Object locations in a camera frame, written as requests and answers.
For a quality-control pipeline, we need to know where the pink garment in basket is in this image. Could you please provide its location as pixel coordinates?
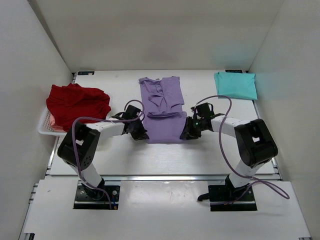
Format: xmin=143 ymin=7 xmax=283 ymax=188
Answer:
xmin=49 ymin=114 xmax=65 ymax=133

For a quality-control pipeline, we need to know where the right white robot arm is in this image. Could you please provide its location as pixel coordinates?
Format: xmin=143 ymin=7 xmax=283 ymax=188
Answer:
xmin=180 ymin=102 xmax=278 ymax=200

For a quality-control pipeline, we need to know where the red t shirt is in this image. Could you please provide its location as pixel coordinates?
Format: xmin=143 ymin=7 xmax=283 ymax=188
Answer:
xmin=46 ymin=83 xmax=111 ymax=132

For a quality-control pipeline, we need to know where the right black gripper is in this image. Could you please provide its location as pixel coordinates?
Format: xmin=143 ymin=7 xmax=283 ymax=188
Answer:
xmin=180 ymin=116 xmax=204 ymax=141

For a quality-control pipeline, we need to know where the purple t shirt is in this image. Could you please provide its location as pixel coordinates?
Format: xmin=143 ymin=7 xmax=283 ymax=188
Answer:
xmin=138 ymin=76 xmax=187 ymax=144

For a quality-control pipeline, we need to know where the aluminium table rail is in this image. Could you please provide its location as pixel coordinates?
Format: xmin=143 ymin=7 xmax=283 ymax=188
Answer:
xmin=103 ymin=174 xmax=227 ymax=181

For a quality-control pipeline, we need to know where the right blue label sticker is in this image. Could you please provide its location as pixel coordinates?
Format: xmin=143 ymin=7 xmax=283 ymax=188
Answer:
xmin=225 ymin=69 xmax=243 ymax=74

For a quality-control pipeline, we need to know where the white plastic basket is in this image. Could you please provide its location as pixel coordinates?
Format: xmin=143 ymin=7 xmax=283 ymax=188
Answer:
xmin=37 ymin=91 xmax=115 ymax=138

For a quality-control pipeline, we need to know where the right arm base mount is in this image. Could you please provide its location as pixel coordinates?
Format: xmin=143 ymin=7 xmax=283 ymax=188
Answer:
xmin=197 ymin=176 xmax=258 ymax=212

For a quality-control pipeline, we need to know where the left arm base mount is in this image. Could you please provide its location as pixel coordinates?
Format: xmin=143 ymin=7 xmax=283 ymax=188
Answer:
xmin=73 ymin=181 xmax=121 ymax=211

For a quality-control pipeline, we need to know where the folded teal t shirt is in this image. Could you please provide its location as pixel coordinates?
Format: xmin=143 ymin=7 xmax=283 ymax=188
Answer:
xmin=214 ymin=71 xmax=258 ymax=100

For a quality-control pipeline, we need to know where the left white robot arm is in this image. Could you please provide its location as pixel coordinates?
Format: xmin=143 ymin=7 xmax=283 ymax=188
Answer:
xmin=57 ymin=104 xmax=149 ymax=201

